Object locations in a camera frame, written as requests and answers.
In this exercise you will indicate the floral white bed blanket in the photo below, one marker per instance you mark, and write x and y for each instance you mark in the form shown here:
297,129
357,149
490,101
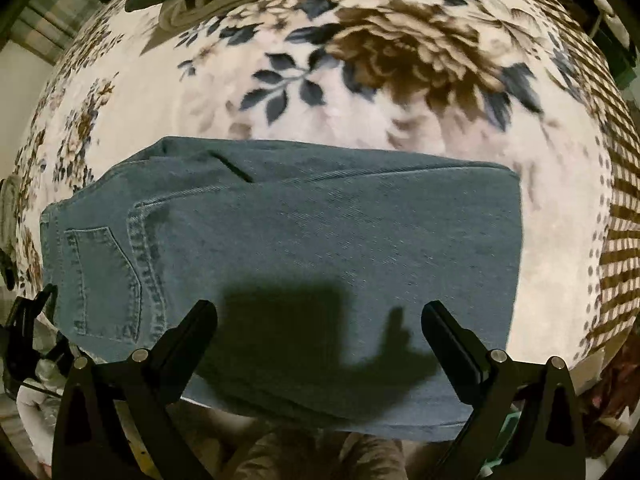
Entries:
516,82

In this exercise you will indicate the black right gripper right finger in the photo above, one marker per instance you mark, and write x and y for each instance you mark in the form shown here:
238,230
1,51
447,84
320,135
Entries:
548,442

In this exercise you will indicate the brown patterned trousers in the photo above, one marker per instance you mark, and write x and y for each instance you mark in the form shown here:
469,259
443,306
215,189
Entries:
303,454

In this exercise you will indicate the plaid green curtain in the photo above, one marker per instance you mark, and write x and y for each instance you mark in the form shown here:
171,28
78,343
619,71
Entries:
46,28

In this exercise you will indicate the blue denim jeans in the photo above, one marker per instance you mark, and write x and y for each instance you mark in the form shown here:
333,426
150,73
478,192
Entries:
318,261

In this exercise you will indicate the teal metal rack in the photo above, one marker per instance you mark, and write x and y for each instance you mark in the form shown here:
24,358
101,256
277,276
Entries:
504,437

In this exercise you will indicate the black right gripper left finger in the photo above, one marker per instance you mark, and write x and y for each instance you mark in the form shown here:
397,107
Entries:
89,439

